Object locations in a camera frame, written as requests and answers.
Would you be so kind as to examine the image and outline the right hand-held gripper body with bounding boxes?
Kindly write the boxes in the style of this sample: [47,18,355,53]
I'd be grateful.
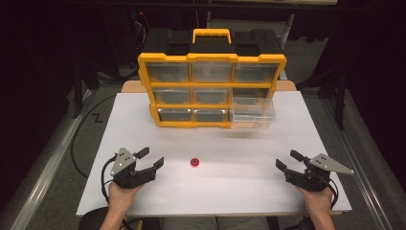
[284,152,355,193]

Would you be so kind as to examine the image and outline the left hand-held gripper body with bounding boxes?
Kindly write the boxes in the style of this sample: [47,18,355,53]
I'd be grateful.
[109,147,157,190]

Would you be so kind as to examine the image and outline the clear plastic drawer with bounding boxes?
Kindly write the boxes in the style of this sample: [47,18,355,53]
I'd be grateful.
[229,97,277,130]

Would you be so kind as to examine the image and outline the yellow black organizer cabinet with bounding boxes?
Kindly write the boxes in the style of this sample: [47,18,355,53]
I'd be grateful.
[137,28,287,129]

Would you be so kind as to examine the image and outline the person's right hand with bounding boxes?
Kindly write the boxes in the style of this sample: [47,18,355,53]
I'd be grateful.
[296,184,335,216]

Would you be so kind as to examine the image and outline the person's left hand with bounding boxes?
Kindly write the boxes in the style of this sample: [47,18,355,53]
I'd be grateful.
[108,181,146,213]

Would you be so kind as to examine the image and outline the person's grey pants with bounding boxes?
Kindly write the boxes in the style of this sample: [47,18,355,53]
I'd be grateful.
[159,216,271,230]

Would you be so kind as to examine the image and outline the black metal stand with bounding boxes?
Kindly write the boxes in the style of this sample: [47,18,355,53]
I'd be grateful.
[296,68,350,131]
[72,57,101,120]

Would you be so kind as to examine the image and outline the grid of clear drawers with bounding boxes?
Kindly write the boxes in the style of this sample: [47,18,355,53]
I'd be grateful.
[146,61,280,124]

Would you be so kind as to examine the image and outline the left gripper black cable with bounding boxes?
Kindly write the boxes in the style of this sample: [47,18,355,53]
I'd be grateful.
[101,154,118,204]

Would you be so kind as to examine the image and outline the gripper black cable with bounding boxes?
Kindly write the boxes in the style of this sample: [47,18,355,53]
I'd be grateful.
[326,177,340,211]
[101,154,118,204]

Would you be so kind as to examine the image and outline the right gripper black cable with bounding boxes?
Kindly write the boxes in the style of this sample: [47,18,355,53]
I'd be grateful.
[326,177,340,211]

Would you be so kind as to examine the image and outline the thin black floor cable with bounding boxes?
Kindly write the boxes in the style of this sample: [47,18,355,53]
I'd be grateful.
[70,94,118,180]

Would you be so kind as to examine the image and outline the metal floor rail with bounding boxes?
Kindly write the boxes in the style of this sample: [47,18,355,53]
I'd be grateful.
[319,95,406,230]
[0,89,94,230]

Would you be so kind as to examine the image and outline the tangle of dark wires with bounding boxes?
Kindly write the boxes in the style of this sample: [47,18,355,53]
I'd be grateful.
[131,9,150,51]

